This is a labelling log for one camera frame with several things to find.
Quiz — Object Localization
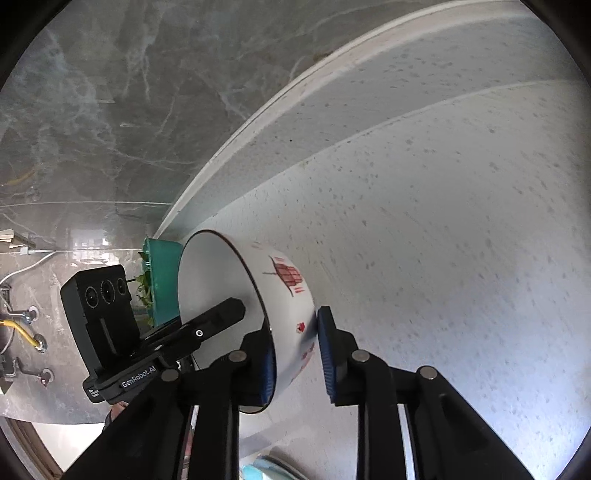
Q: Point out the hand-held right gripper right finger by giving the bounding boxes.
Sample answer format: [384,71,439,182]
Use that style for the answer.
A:
[316,305,536,480]

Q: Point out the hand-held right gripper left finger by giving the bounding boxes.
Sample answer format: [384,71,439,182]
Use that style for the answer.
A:
[60,323,278,480]

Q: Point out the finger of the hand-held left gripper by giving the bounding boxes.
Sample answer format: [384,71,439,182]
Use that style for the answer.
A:
[182,298,246,354]

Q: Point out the white bowl with red print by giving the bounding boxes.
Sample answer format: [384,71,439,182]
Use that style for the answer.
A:
[177,229,318,413]

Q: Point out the teal floral plate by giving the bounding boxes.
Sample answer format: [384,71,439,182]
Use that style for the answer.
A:
[242,455,308,480]

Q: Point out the green leafy vegetables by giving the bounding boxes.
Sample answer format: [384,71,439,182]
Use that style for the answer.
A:
[131,270,155,324]

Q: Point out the yellow hose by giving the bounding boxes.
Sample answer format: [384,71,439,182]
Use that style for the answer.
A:
[0,318,47,354]

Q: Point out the white cable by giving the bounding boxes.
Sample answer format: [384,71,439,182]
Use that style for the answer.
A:
[0,249,58,287]

